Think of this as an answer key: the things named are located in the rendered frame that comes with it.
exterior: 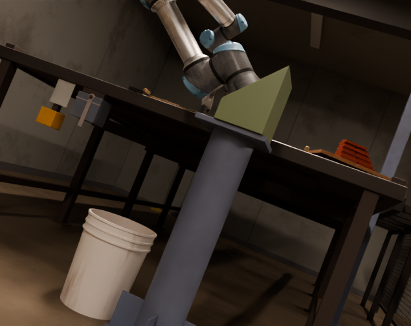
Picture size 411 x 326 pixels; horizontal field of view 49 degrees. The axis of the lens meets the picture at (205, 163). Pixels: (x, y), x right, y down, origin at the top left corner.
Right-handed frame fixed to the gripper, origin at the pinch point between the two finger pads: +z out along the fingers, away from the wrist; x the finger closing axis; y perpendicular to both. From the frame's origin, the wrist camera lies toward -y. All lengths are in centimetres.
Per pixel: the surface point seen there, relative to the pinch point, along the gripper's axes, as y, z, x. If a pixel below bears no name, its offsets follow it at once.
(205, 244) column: -30, 54, 46
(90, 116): 45, 22, 18
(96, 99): 46, 14, 18
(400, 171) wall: -173, -85, -498
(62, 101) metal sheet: 64, 20, 14
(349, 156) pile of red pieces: -74, -12, -70
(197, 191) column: -21, 37, 48
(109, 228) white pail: 8, 62, 42
